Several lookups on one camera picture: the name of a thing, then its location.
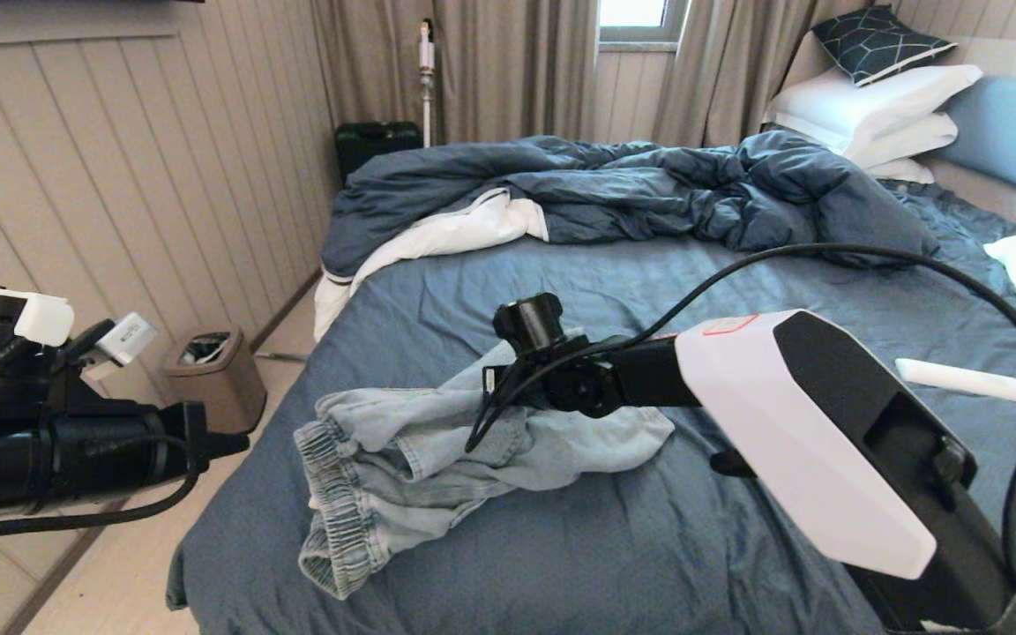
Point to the light blue denim shorts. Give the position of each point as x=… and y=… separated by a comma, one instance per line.
x=402, y=459

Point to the window with grey frame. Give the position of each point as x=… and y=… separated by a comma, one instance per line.
x=640, y=13

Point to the bed with blue sheet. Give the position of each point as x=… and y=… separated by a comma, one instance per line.
x=561, y=547

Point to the wide beige curtain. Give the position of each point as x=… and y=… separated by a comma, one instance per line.
x=508, y=70

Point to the beige trash bin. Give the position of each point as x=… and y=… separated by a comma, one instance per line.
x=212, y=388

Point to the large white pillow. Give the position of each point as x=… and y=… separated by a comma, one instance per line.
x=861, y=101

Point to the narrow beige curtain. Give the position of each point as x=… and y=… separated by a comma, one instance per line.
x=720, y=70

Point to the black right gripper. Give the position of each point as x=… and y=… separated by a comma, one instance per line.
x=587, y=388

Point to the white stick vacuum cleaner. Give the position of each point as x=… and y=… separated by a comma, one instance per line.
x=425, y=53

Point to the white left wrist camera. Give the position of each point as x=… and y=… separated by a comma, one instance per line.
x=129, y=339

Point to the small white pillow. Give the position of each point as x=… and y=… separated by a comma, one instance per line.
x=905, y=169

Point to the medium white pillow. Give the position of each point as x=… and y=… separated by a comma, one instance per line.
x=914, y=137

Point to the dark blue white-lined duvet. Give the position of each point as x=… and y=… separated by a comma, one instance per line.
x=649, y=185

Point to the white remote control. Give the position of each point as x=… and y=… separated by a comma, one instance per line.
x=958, y=377

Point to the dark geometric patterned cushion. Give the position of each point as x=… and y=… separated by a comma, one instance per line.
x=878, y=40

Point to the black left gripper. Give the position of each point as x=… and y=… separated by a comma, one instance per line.
x=76, y=459

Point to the black hard suitcase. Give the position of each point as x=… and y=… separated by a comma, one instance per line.
x=376, y=145

